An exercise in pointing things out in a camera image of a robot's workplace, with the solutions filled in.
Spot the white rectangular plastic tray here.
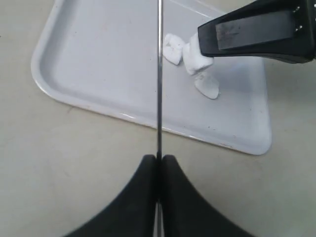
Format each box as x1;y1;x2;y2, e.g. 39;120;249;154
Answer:
31;0;272;155

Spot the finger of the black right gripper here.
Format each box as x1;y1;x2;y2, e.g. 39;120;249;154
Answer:
197;0;316;64

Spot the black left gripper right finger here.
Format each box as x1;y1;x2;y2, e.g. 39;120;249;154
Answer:
160;155;252;237

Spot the white marshmallow piece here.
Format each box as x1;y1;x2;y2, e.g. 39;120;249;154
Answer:
182;33;214;76
163;34;185;65
194;72;220;100

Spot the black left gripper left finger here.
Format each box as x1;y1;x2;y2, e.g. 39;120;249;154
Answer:
67;155;158;237

